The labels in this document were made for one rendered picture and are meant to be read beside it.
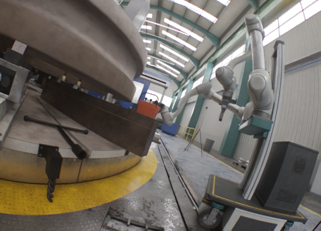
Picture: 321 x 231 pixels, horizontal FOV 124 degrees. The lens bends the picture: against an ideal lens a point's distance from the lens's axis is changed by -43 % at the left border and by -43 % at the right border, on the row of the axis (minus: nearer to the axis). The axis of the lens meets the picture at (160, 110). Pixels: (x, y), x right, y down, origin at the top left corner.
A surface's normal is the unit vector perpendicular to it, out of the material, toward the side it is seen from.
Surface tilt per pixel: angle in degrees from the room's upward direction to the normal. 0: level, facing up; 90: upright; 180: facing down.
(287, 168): 90
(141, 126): 90
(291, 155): 90
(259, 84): 96
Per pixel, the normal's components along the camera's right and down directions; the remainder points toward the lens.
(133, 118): -0.29, -0.18
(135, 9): 0.07, -0.05
